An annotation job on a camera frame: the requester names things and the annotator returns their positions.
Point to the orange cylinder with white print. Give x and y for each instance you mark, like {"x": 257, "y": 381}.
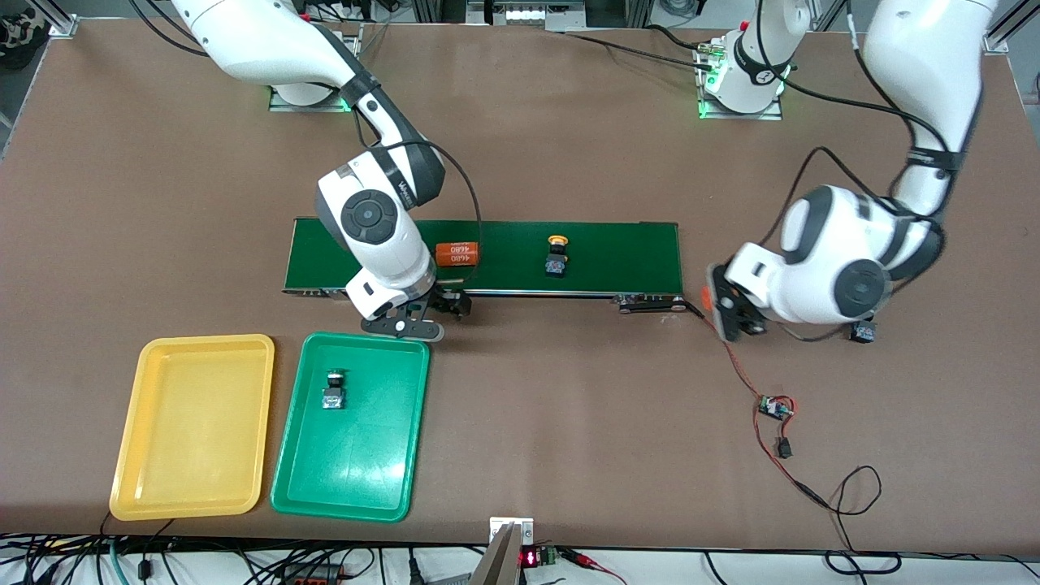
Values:
{"x": 707, "y": 299}
{"x": 457, "y": 253}

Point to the yellow push button switch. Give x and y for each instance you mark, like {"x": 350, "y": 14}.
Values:
{"x": 556, "y": 264}

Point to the green push button switch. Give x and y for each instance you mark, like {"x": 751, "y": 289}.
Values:
{"x": 864, "y": 333}
{"x": 333, "y": 396}

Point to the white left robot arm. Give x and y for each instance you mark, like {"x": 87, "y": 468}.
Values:
{"x": 845, "y": 276}

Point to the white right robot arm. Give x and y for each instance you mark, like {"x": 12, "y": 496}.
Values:
{"x": 370, "y": 215}

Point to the small green circuit board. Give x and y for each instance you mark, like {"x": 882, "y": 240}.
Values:
{"x": 776, "y": 408}

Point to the small black inline connector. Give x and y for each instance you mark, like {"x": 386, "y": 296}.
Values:
{"x": 784, "y": 448}

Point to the green conveyor belt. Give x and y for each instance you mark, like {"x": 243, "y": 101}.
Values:
{"x": 626, "y": 256}

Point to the green plastic tray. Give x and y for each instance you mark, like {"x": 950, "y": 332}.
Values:
{"x": 374, "y": 455}

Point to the yellow plastic tray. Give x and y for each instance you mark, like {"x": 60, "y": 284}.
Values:
{"x": 195, "y": 422}

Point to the grey metal stand pole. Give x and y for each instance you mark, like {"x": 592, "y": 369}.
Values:
{"x": 497, "y": 561}

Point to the red digit display module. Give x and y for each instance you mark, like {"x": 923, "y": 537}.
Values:
{"x": 532, "y": 557}

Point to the red alligator clip lead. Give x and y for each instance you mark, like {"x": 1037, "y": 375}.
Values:
{"x": 589, "y": 561}

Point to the black red power strip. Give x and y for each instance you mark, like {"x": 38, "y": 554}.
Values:
{"x": 317, "y": 575}

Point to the patterned shoe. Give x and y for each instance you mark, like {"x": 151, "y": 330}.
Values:
{"x": 23, "y": 32}

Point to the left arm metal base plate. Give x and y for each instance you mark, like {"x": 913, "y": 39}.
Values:
{"x": 768, "y": 114}

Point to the silver metal clamp bracket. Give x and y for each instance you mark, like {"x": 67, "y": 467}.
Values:
{"x": 512, "y": 525}

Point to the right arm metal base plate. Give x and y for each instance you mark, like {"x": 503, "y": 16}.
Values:
{"x": 309, "y": 99}

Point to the aluminium frame post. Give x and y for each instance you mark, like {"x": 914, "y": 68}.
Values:
{"x": 1020, "y": 24}

